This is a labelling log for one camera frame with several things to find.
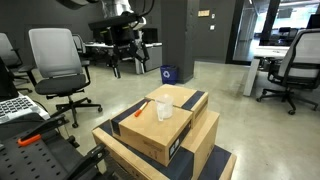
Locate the white mesh black frame chair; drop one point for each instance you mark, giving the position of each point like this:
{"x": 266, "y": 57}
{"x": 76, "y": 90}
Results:
{"x": 303, "y": 53}

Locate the flat cardboard box dark tape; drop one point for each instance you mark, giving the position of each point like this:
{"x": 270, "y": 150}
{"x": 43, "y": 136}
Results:
{"x": 216, "y": 163}

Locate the large cardboard box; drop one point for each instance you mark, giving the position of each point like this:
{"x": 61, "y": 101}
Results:
{"x": 203, "y": 133}

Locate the blue recycling bin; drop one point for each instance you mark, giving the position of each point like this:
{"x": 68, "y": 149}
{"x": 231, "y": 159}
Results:
{"x": 168, "y": 75}

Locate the grey mesh office chair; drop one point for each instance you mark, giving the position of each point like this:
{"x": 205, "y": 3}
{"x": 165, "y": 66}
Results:
{"x": 6, "y": 50}
{"x": 78, "y": 43}
{"x": 55, "y": 53}

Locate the long white office desk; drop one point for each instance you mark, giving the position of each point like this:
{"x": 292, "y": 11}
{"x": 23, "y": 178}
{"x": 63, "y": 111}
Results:
{"x": 266, "y": 51}

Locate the silver laptop black keys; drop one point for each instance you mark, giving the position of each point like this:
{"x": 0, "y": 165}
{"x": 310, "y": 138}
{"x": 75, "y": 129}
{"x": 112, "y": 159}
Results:
{"x": 16, "y": 106}

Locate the small cardboard box dark tape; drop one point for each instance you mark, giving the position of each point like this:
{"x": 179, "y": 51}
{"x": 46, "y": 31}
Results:
{"x": 176, "y": 93}

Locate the small cardboard box printed label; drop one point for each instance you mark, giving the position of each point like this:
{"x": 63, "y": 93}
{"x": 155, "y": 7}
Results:
{"x": 150, "y": 133}

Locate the black office chair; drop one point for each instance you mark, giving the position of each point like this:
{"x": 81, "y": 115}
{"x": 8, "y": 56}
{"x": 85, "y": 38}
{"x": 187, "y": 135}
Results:
{"x": 286, "y": 33}

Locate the grey white office desk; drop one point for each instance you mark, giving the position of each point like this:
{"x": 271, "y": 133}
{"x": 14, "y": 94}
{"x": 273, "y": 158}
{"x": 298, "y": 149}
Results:
{"x": 153, "y": 58}

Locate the white wall switch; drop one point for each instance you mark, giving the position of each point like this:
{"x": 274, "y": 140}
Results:
{"x": 212, "y": 27}

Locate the clear plastic measuring cup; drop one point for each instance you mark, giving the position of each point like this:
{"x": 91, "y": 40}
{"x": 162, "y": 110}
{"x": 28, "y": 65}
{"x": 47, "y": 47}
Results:
{"x": 164, "y": 108}

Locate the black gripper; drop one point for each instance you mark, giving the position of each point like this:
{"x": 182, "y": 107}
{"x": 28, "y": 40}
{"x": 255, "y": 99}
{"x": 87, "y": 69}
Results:
{"x": 118, "y": 38}

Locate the small white wall plate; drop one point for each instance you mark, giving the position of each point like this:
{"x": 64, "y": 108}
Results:
{"x": 213, "y": 16}

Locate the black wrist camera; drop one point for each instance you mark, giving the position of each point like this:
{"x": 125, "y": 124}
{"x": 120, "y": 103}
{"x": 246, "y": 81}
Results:
{"x": 113, "y": 21}

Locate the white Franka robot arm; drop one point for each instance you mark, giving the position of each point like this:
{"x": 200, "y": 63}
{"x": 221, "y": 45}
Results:
{"x": 115, "y": 6}

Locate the orange capped white marker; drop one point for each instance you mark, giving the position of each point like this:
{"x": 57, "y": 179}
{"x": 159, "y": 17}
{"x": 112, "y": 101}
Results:
{"x": 140, "y": 110}

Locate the beige wall sign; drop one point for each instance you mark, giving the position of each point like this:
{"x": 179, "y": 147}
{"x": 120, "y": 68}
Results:
{"x": 203, "y": 13}

